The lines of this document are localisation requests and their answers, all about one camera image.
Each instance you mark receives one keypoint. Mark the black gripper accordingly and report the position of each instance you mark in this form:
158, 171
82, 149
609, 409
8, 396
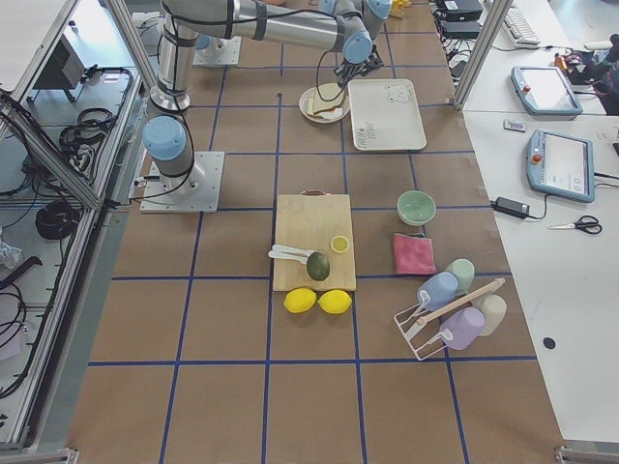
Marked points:
349, 72

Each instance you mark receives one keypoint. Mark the bread slice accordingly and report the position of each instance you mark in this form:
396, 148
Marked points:
323, 98

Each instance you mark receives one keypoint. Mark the cream round plate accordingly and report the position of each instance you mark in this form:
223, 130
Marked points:
303, 107

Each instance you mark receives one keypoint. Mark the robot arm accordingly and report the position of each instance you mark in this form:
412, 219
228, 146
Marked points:
345, 27

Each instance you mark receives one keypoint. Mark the fried egg toy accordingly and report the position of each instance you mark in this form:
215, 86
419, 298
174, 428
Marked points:
332, 115

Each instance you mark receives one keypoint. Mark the cream bear tray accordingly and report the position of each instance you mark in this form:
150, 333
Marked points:
385, 115

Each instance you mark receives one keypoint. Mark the light green bowl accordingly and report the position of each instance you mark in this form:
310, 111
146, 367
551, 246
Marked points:
416, 208

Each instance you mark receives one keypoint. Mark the wooden cutting board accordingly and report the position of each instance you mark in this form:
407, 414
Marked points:
310, 222

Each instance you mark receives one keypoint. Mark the lemon slice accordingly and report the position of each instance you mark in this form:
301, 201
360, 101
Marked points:
339, 244

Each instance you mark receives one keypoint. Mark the white keyboard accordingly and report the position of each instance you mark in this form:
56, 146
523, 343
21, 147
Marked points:
518, 30

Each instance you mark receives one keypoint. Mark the white plastic spoon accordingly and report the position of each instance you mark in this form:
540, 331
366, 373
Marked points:
292, 250

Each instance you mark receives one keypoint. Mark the white plastic fork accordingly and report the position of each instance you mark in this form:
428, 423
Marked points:
287, 256

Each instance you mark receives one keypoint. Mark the pink cloth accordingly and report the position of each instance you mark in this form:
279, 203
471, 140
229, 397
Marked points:
413, 255

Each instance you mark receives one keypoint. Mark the far teach pendant tablet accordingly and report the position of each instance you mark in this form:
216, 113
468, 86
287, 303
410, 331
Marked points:
544, 91

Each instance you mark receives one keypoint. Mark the teach pendant tablet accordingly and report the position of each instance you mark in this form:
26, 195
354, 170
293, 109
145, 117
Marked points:
561, 165
544, 91

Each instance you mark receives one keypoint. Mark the black power adapter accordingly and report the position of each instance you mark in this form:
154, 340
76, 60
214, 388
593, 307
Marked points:
510, 207

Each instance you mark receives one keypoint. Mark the green cup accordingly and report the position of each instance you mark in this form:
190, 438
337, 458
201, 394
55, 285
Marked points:
464, 271

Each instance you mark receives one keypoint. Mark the right whole lemon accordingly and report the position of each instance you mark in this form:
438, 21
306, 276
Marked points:
335, 301

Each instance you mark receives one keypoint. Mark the whole lemon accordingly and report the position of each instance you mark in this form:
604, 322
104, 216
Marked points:
299, 300
335, 301

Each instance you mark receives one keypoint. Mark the left whole lemon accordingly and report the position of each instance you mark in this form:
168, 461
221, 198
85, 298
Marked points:
299, 300

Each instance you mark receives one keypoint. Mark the near teach pendant tablet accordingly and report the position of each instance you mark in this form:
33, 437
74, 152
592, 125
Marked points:
561, 165

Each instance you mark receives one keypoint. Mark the blue cup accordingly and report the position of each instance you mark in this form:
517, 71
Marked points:
437, 291

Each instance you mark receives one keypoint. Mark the cream cup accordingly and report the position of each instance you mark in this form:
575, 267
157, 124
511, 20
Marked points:
494, 308

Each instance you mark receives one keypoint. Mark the purple cup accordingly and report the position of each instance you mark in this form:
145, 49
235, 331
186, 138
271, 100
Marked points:
459, 330

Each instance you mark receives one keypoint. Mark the scissors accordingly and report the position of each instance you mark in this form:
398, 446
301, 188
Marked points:
587, 224

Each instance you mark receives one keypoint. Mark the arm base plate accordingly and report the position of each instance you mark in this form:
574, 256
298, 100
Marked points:
213, 52
199, 193

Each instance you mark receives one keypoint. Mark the white wire cup rack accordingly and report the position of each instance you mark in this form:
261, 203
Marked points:
420, 328

